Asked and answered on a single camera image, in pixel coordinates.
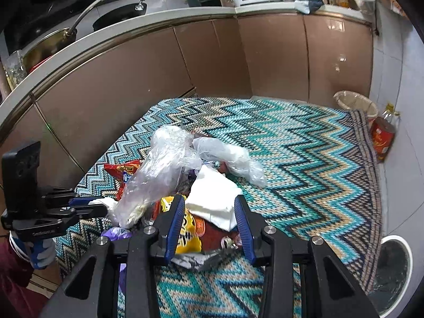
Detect beige waste basket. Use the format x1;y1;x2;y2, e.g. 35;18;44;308
333;90;378;123

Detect white paper napkin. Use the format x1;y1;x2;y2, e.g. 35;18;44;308
185;165;243;232

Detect black frying pan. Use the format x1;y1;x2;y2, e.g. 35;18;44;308
93;0;147;32

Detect dark red foil snack bag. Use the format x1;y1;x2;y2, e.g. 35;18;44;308
193;215;241;253

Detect brown kitchen cabinets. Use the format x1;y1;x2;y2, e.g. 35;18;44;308
1;9;373;187

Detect brass saucepan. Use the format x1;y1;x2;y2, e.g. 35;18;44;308
22;0;104;74

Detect zigzag patterned rug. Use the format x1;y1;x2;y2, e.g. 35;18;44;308
55;98;382;317

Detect left hand blue white glove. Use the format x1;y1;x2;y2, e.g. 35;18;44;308
9;232;56;270

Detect yellow snack bag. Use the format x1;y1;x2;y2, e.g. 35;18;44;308
175;208;202;254

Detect maroon left sleeve forearm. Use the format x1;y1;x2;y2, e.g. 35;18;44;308
1;240;48;317

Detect cooking oil bottle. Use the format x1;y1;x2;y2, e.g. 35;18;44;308
370;103;400;162

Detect purple candy wrapper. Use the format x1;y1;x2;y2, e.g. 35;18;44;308
101;227;132;241

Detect red snack wrapper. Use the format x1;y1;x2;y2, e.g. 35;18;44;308
104;159;142;201

